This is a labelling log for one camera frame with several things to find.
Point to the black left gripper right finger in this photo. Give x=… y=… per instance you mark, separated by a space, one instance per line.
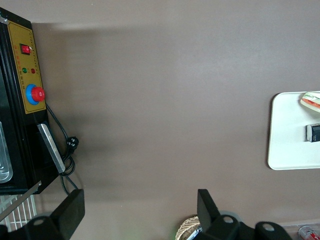
x=207 y=215

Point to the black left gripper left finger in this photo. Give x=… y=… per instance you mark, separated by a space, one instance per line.
x=71 y=210

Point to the cream plastic tray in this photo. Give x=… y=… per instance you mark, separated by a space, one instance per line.
x=287 y=140

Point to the wicker basket with foil trays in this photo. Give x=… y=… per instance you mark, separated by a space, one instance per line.
x=186 y=223

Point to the stack of foil trays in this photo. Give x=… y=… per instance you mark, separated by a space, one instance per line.
x=193 y=233

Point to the clear acrylic bottle rack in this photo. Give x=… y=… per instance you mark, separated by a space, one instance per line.
x=291 y=228

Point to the red cola bottle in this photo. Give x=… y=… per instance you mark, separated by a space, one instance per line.
x=308 y=232

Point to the small black snack box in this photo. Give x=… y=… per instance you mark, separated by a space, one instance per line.
x=313 y=132

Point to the triangle sandwich in wrapper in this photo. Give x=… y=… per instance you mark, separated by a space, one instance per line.
x=312 y=100

